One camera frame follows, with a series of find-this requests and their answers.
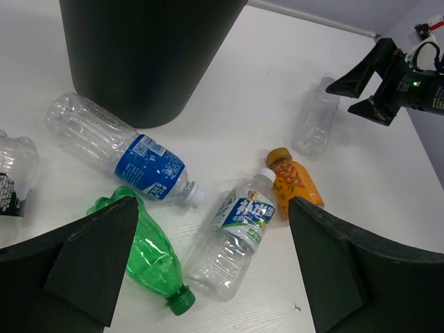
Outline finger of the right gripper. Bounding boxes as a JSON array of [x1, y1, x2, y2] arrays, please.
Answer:
[[348, 99, 381, 121], [325, 48, 379, 99]]

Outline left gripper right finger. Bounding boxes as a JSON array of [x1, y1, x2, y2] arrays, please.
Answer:
[[289, 197, 443, 332]]

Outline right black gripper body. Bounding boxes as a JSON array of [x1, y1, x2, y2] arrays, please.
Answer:
[[370, 38, 432, 126]]

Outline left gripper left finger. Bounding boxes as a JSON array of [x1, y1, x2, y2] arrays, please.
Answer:
[[1, 196, 139, 332]]

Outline clear bottle without label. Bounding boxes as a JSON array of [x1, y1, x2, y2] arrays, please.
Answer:
[[291, 72, 340, 160]]

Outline orange juice bottle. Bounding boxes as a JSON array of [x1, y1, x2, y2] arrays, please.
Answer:
[[266, 147, 325, 219]]

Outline clear bottle black label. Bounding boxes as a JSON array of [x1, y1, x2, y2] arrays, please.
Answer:
[[1, 130, 40, 218]]

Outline black cylindrical waste bin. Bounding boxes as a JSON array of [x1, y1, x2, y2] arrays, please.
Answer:
[[60, 0, 246, 128]]

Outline green plastic bottle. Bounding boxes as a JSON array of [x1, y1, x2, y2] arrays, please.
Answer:
[[86, 186, 196, 316]]

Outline clear bottle white green label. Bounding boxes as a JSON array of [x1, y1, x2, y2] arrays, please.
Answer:
[[185, 168, 277, 302]]

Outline clear bottle blue label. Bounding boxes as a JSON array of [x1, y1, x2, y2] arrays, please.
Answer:
[[44, 93, 205, 208]]

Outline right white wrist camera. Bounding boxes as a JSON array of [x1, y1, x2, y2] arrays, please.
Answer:
[[405, 14, 443, 75]]

